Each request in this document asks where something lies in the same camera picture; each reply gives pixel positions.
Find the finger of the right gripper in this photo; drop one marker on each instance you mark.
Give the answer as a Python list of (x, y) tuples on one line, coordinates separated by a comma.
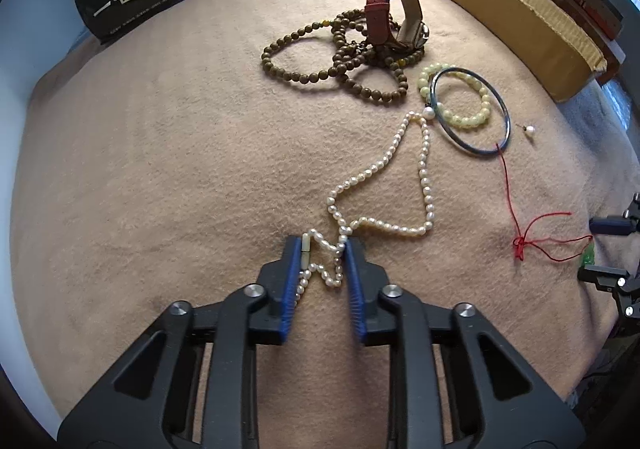
[(613, 225), (602, 276)]

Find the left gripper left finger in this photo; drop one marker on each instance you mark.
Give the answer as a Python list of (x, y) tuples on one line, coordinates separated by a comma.
[(273, 296)]

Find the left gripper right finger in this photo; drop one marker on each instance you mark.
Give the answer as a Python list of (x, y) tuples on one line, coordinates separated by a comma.
[(372, 323)]

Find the red cord jade pendant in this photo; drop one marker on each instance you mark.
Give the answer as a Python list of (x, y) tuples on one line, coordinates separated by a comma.
[(521, 240)]

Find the dark metal bangle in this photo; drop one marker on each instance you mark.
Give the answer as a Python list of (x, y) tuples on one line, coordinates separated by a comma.
[(444, 123)]

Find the brown wooden bead mala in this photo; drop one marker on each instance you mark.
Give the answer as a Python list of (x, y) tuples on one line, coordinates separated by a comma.
[(353, 50)]

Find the red leather strap watch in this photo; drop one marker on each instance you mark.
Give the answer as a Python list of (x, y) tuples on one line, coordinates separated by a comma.
[(398, 24)]

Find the cardboard box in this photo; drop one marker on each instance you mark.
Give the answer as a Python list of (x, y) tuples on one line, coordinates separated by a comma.
[(559, 53)]

